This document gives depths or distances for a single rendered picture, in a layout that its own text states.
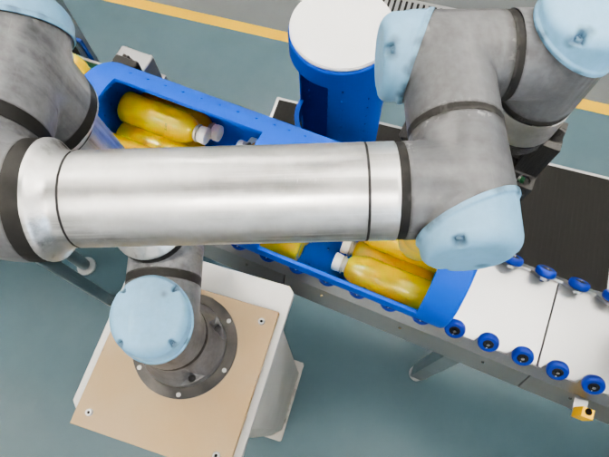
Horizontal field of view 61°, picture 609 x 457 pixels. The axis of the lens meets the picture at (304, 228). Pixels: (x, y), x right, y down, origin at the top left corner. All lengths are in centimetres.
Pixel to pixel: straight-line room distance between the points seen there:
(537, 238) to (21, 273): 215
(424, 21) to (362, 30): 100
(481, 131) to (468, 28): 9
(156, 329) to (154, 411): 25
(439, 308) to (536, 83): 61
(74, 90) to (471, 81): 35
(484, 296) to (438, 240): 91
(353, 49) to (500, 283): 68
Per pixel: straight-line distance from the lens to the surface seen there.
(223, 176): 37
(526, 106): 51
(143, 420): 99
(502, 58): 46
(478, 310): 126
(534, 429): 226
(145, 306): 78
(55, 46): 52
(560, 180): 240
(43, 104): 49
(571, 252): 229
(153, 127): 121
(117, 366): 102
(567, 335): 132
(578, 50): 46
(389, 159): 37
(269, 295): 99
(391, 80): 44
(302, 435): 211
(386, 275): 108
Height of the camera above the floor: 211
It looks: 69 degrees down
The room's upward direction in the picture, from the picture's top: 4 degrees counter-clockwise
